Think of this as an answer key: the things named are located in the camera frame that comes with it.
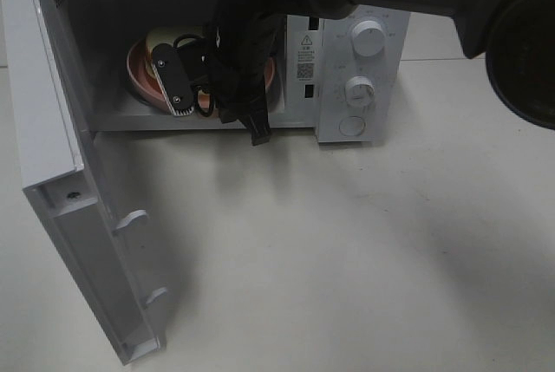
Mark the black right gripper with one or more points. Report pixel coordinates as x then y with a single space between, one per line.
239 41

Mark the pink round plate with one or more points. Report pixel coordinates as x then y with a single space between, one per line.
148 88

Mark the white microwave door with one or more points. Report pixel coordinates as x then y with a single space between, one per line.
63 179

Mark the sandwich with lettuce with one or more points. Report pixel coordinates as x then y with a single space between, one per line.
166 34

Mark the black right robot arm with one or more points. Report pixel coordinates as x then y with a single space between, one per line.
515 36

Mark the white microwave oven body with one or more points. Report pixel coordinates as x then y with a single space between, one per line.
85 65

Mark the white warning sticker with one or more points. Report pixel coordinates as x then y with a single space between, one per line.
305 56

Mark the round white door button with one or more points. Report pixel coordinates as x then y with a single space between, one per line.
352 126

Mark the white lower microwave knob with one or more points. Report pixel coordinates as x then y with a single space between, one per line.
359 92

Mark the white microwave knob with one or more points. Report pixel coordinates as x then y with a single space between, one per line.
359 92
368 38

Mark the white upper microwave knob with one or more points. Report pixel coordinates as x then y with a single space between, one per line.
368 38

